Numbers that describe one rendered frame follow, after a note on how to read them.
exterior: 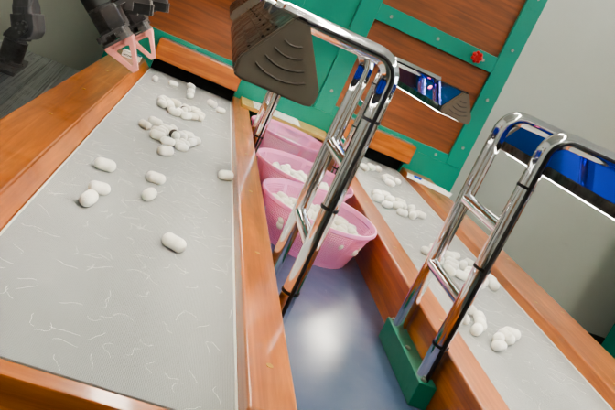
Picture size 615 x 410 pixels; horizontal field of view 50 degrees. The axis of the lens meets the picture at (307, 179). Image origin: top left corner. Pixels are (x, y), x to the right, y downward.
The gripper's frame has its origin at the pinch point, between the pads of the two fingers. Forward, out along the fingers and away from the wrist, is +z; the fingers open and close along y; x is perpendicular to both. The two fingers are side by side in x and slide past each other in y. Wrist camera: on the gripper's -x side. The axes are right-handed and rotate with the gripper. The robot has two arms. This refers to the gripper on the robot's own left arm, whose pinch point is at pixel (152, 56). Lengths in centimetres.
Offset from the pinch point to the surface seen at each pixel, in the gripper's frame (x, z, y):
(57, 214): 7, 9, -97
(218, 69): -11.1, 15.3, 44.5
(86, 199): 4, 10, -91
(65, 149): 10, 4, -72
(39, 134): 11, 0, -73
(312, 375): -14, 44, -104
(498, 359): -41, 64, -91
